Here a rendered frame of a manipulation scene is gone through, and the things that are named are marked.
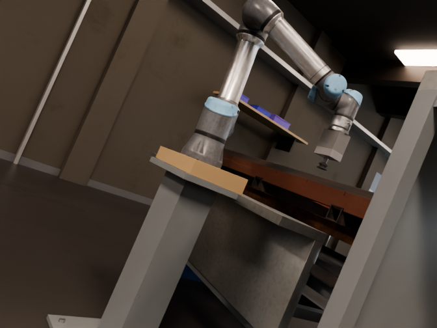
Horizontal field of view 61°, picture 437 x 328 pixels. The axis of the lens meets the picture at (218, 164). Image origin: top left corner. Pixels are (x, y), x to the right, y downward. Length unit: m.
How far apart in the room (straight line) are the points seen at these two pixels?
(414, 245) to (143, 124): 3.98
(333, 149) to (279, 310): 0.60
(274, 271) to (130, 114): 3.48
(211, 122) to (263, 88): 4.34
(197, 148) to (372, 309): 0.72
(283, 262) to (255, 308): 0.18
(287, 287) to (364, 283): 0.53
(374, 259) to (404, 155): 0.19
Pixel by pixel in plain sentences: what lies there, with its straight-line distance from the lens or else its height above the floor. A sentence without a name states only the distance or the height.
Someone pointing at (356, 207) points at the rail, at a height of 0.79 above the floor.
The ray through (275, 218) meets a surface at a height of 0.66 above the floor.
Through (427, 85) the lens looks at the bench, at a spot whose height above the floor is 1.02.
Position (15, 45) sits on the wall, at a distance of 4.19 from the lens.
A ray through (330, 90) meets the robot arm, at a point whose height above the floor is 1.12.
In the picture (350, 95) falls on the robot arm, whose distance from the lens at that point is 1.50.
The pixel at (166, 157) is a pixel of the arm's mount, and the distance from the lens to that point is 1.31.
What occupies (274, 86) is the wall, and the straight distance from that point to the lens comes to 5.73.
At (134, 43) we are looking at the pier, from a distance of 4.41.
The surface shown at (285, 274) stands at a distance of 1.26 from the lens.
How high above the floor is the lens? 0.72
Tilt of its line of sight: 1 degrees up
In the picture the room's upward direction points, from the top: 24 degrees clockwise
